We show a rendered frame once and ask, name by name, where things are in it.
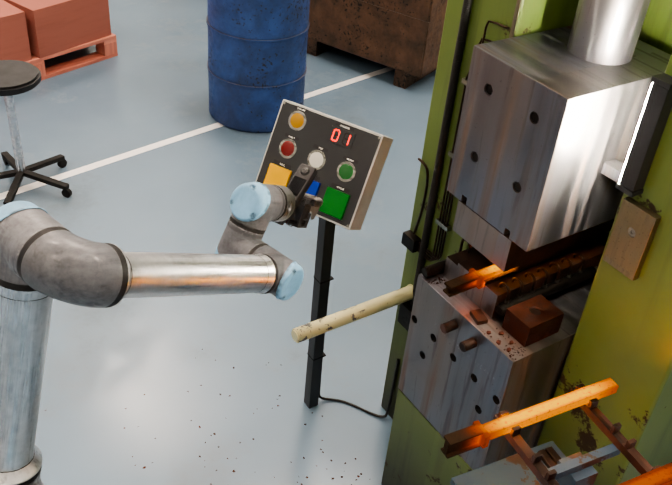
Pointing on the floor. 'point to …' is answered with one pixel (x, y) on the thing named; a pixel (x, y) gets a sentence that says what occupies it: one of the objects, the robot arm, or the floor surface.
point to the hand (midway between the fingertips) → (318, 198)
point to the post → (319, 308)
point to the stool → (29, 74)
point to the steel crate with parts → (381, 23)
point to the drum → (256, 50)
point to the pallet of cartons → (54, 23)
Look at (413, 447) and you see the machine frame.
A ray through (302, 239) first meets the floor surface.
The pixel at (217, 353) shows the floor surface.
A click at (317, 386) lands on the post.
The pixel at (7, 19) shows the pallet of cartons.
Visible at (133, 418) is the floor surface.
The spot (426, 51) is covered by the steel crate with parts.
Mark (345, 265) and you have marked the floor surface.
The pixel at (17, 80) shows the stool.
